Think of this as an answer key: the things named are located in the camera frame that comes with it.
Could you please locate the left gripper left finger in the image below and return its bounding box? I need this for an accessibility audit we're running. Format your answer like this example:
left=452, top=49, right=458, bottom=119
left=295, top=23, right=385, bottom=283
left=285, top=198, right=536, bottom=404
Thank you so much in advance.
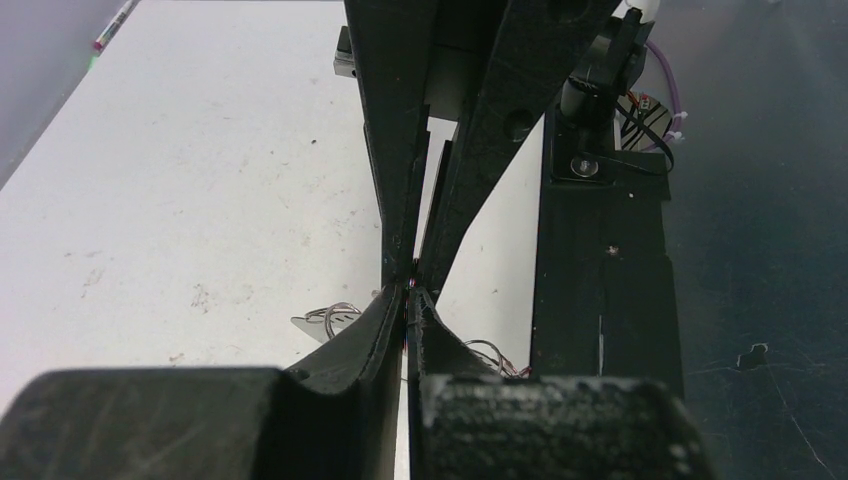
left=284, top=284, right=406, bottom=479

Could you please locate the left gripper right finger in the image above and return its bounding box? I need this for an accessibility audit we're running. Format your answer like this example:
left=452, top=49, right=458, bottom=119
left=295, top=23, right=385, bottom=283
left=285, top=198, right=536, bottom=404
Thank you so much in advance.
left=407, top=288, right=504, bottom=479

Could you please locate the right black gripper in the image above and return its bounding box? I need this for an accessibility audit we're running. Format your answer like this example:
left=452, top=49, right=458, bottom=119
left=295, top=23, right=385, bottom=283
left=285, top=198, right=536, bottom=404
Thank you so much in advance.
left=335, top=1, right=618, bottom=295

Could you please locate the silver metal key organizer ring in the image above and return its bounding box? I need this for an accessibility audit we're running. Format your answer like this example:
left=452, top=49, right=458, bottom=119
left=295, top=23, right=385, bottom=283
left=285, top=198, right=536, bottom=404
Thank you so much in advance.
left=290, top=301, right=531, bottom=480

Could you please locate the key with red tag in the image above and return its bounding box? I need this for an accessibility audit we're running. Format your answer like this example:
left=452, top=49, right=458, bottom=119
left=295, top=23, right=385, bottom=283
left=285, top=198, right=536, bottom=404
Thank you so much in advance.
left=497, top=361, right=531, bottom=379

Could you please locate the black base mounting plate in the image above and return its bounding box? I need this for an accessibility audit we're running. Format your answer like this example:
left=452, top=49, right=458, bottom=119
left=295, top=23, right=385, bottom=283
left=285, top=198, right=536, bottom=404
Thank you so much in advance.
left=530, top=109, right=684, bottom=397

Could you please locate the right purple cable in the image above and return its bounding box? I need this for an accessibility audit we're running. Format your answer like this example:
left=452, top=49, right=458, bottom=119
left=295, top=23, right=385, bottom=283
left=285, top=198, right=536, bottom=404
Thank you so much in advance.
left=645, top=39, right=687, bottom=147

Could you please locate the marker pen on rail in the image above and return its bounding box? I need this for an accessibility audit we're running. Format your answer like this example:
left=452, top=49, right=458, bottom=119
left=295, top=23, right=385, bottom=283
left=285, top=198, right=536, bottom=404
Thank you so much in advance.
left=92, top=0, right=139, bottom=55

